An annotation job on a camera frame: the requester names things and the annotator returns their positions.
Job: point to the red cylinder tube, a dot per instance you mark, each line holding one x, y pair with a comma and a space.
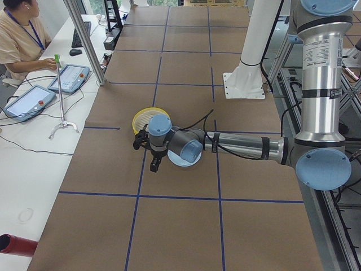
19, 246

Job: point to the light blue plate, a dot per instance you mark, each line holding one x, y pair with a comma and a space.
177, 160

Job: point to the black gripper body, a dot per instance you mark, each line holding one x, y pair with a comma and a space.
157, 154

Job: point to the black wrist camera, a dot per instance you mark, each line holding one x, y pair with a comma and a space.
142, 139

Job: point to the black computer mouse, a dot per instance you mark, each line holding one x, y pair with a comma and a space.
75, 52

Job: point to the metal reacher grabber stick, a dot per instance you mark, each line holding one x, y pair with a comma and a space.
63, 124

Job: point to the black stand frame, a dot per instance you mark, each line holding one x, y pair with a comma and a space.
114, 24

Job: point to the aluminium frame post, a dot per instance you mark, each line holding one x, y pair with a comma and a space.
76, 17

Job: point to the near teach pendant tablet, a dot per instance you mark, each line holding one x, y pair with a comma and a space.
29, 104

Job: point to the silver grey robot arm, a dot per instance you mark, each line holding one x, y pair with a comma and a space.
317, 151

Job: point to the person in beige shirt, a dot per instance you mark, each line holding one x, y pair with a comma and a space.
23, 39

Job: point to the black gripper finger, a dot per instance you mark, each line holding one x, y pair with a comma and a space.
154, 165

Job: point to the aluminium side rail frame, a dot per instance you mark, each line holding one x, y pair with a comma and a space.
334, 214

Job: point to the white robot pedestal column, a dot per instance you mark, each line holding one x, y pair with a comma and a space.
245, 82

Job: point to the yellow bamboo steamer basket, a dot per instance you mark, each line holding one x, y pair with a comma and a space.
144, 118

